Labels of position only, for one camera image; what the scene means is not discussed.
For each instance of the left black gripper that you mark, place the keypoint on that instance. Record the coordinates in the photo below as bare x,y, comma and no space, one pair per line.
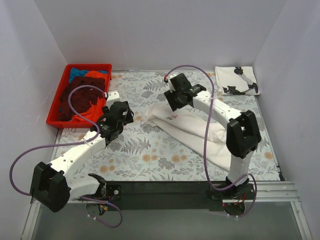
121,110

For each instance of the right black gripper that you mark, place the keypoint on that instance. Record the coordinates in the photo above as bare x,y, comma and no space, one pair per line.
178,81

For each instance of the white Coca-Cola t-shirt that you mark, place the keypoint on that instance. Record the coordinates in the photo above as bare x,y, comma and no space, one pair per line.
189,129

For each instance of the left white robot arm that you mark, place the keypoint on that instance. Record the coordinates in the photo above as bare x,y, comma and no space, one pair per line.
53,184

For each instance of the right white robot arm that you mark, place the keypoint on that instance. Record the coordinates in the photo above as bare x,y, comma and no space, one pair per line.
242,131

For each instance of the orange t-shirt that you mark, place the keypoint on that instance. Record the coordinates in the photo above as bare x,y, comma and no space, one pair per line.
89,101

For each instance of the floral patterned table mat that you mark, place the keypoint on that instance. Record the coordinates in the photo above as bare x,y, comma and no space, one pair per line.
146,153

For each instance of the maroon t-shirt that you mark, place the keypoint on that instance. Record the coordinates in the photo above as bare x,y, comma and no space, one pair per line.
66,114

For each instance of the folded white printed t-shirt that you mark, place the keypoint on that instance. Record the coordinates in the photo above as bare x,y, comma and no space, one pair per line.
239,80

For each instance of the red plastic bin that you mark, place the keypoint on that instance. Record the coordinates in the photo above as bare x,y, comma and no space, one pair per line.
52,118

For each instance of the blue t-shirt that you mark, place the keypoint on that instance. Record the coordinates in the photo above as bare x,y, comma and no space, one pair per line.
74,72

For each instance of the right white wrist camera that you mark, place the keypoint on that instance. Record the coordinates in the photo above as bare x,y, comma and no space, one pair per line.
168,80

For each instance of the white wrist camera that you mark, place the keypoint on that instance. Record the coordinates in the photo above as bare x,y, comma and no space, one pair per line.
112,96
168,80

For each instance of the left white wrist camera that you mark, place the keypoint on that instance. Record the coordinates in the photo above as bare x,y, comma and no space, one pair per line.
112,96

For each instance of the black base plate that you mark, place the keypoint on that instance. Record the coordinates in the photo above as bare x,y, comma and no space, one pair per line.
178,195

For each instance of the aluminium frame rail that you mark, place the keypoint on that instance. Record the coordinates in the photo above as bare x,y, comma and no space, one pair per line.
277,191

